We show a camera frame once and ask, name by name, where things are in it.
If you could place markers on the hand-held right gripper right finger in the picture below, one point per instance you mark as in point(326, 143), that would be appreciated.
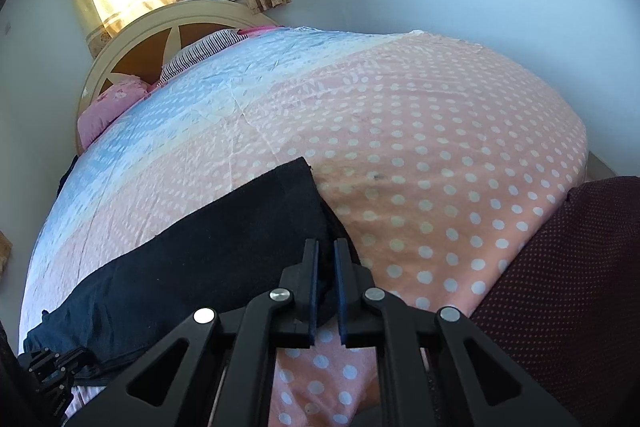
point(341, 302)

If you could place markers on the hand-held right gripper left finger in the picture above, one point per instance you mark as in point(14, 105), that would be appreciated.
point(314, 302)

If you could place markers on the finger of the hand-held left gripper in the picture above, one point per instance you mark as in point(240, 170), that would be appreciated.
point(50, 394)
point(67, 359)

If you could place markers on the black pants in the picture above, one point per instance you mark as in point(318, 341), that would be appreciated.
point(200, 257)

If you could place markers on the pink blue polka dot bedspread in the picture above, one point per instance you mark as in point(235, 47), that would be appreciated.
point(425, 147)

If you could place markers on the dark clothing beside bed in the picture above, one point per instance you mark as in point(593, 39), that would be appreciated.
point(69, 174)

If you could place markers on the maroon dotted cloth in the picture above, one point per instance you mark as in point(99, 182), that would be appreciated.
point(575, 297)

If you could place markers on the pink floral pillow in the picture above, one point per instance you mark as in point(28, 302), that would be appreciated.
point(110, 104)

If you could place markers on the striped pillow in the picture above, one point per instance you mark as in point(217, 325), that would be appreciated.
point(205, 52)

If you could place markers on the cream arched bed headboard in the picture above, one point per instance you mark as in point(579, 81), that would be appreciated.
point(150, 19)

